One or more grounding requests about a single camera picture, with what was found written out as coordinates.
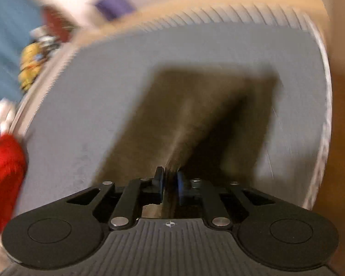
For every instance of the purple rolled mat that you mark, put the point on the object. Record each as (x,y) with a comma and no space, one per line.
(113,4)

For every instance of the wooden bed frame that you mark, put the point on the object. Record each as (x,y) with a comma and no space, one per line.
(189,7)

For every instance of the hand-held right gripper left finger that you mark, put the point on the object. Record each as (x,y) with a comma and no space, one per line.
(158,184)

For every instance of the red folded quilt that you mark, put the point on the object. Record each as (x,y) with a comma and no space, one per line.
(5,178)

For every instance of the yellow bear plush toy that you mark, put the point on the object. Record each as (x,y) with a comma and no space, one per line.
(33,66)

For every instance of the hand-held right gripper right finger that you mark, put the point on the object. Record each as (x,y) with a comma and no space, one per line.
(181,187)

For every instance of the dark red cushion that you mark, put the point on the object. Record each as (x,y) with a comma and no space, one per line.
(59,23)

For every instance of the blue curtain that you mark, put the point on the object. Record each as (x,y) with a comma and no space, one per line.
(3,49)

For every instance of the grey quilted bed mattress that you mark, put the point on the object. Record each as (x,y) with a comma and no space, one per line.
(89,106)

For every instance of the white plush toy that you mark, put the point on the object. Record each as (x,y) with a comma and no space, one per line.
(4,112)

